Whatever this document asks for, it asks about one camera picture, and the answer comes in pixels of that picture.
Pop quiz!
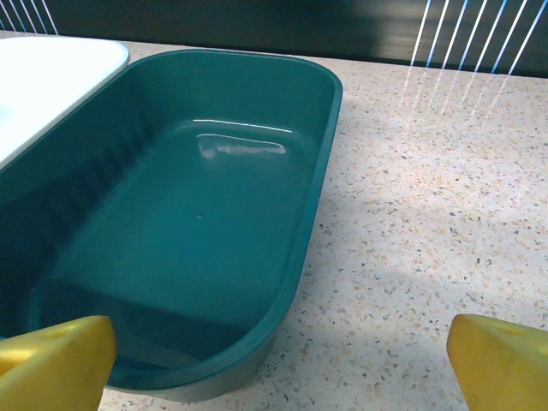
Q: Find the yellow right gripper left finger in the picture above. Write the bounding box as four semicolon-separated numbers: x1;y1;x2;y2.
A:
0;315;117;411

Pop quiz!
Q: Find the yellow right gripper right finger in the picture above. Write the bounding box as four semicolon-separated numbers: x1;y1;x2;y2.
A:
446;313;548;411

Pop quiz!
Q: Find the white plastic bin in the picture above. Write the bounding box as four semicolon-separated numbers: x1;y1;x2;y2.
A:
0;37;130;171

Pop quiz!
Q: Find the teal plastic bin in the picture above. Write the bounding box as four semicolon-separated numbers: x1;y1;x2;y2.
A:
0;49;345;403

